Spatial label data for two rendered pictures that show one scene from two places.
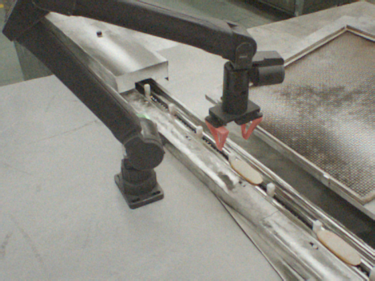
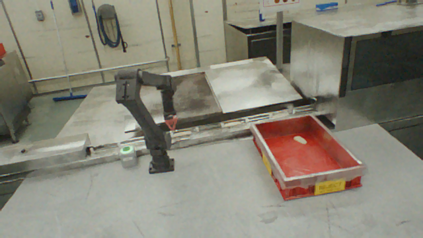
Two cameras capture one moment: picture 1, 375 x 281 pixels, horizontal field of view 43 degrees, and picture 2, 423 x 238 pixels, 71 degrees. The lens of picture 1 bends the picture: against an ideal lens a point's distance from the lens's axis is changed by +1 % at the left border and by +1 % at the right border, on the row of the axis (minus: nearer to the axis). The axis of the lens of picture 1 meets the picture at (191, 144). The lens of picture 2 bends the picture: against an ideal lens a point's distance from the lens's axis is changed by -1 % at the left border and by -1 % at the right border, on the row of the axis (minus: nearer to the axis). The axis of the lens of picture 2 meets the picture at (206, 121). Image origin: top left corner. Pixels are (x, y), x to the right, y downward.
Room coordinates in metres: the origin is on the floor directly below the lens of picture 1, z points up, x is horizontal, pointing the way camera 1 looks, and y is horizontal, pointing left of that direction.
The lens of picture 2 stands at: (0.14, 1.10, 1.64)
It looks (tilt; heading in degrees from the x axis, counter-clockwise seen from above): 27 degrees down; 294
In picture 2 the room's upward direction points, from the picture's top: 7 degrees counter-clockwise
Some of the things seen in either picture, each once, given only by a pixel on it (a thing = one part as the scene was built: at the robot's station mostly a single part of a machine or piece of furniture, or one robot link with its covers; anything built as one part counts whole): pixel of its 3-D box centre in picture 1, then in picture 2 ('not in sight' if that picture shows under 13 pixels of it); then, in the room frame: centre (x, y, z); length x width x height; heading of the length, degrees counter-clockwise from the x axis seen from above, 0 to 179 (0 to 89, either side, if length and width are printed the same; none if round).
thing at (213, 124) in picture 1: (225, 130); (170, 121); (0.88, -0.08, 0.96); 0.07 x 0.07 x 0.09; 33
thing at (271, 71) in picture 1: (254, 59); (166, 86); (0.90, -0.14, 1.12); 0.11 x 0.09 x 0.12; 102
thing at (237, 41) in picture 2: not in sight; (306, 51); (0.44, -2.94, 0.51); 1.93 x 1.05 x 1.02; 33
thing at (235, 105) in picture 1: (234, 100); (168, 106); (0.89, -0.10, 1.03); 0.10 x 0.07 x 0.07; 123
